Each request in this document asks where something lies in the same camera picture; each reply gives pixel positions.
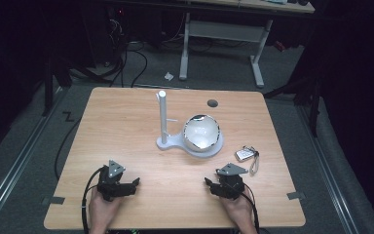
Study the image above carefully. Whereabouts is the dark metal stand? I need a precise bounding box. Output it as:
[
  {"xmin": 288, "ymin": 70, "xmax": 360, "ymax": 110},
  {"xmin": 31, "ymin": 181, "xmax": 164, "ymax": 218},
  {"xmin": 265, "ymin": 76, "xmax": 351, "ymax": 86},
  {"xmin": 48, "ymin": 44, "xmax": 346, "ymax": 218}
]
[
  {"xmin": 263, "ymin": 72, "xmax": 323, "ymax": 138},
  {"xmin": 41, "ymin": 52, "xmax": 73, "ymax": 118}
]

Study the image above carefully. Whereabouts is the black floor cable bundle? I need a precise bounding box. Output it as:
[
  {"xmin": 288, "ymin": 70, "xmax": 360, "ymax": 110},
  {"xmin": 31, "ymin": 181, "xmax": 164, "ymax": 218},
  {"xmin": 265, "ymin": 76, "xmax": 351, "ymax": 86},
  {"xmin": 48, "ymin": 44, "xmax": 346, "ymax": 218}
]
[{"xmin": 67, "ymin": 13, "xmax": 149, "ymax": 89}]

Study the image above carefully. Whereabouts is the person's left hand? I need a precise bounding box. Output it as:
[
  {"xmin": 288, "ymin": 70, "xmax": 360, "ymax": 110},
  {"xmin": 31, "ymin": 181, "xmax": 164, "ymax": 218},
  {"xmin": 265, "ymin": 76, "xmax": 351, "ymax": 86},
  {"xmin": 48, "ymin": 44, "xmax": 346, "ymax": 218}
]
[{"xmin": 88, "ymin": 187, "xmax": 125, "ymax": 228}]

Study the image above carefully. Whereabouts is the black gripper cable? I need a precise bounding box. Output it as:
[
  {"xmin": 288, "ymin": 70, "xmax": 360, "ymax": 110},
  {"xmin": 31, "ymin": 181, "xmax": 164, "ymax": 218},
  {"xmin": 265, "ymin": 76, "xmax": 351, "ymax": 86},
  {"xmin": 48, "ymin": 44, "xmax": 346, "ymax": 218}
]
[
  {"xmin": 81, "ymin": 165, "xmax": 106, "ymax": 234},
  {"xmin": 243, "ymin": 182, "xmax": 261, "ymax": 234}
]

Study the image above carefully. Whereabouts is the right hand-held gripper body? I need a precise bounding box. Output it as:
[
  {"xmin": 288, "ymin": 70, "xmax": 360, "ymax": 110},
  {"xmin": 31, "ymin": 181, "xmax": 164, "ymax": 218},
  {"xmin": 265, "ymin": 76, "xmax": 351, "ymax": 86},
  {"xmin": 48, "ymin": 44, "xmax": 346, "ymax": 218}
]
[{"xmin": 214, "ymin": 162, "xmax": 249, "ymax": 200}]

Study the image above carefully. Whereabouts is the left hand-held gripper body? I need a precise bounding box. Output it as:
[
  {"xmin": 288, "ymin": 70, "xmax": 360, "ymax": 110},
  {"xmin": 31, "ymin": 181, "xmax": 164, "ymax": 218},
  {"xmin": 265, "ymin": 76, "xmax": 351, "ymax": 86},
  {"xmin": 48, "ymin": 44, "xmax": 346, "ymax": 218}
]
[{"xmin": 96, "ymin": 159, "xmax": 129, "ymax": 202}]

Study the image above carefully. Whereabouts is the white stand with pole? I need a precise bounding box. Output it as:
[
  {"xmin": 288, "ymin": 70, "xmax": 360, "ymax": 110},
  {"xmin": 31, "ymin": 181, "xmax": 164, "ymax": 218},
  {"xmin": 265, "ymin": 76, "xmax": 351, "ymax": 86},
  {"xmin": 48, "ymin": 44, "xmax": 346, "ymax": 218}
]
[{"xmin": 155, "ymin": 90, "xmax": 225, "ymax": 159}]

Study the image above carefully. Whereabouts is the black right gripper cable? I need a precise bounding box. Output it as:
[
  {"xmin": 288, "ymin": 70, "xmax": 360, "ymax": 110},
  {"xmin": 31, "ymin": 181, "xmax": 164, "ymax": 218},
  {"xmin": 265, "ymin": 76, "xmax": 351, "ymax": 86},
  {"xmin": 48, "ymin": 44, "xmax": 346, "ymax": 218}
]
[{"xmin": 243, "ymin": 182, "xmax": 261, "ymax": 234}]

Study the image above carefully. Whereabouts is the person's right hand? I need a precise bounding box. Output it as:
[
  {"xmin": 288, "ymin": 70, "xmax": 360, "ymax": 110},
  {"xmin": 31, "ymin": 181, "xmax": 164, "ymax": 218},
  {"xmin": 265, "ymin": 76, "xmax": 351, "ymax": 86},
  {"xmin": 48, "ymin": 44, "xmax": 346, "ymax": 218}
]
[{"xmin": 219, "ymin": 186, "xmax": 257, "ymax": 228}]

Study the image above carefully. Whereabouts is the white-legged desk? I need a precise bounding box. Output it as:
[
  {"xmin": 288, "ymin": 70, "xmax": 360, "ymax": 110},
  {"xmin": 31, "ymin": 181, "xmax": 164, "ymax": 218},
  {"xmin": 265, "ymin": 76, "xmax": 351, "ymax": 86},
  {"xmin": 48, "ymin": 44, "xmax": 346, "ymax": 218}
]
[{"xmin": 178, "ymin": 0, "xmax": 317, "ymax": 89}]

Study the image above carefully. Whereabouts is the small red object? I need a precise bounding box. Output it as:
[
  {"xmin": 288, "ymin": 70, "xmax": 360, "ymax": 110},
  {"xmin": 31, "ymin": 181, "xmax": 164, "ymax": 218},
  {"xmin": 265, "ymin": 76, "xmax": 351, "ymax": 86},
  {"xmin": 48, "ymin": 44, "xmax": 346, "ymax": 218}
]
[{"xmin": 273, "ymin": 40, "xmax": 287, "ymax": 53}]

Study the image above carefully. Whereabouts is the metal floor rail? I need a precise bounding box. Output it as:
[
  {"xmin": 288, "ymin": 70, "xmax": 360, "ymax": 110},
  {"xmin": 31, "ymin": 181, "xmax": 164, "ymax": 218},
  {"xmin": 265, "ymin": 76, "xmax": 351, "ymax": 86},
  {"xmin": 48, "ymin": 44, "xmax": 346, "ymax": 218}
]
[
  {"xmin": 295, "ymin": 104, "xmax": 360, "ymax": 234},
  {"xmin": 0, "ymin": 87, "xmax": 66, "ymax": 228}
]

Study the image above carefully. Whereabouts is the grey tape piece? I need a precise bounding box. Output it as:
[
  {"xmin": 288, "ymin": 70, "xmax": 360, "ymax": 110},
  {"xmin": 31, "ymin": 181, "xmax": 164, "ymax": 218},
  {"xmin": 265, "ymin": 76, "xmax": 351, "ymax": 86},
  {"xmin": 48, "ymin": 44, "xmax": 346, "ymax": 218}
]
[
  {"xmin": 286, "ymin": 191, "xmax": 307, "ymax": 201},
  {"xmin": 41, "ymin": 196, "xmax": 66, "ymax": 206}
]

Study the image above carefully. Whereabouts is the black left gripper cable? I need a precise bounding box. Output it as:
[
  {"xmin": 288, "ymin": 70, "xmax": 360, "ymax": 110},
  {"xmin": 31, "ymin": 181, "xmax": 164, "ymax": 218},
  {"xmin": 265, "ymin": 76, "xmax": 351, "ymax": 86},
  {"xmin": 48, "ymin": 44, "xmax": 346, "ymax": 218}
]
[{"xmin": 81, "ymin": 165, "xmax": 106, "ymax": 234}]

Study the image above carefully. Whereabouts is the silver key fob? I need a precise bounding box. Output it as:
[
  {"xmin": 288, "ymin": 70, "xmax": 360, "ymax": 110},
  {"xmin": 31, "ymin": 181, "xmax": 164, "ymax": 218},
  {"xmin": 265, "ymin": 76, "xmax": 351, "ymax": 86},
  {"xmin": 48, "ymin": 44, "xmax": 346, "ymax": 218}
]
[{"xmin": 234, "ymin": 147, "xmax": 255, "ymax": 163}]

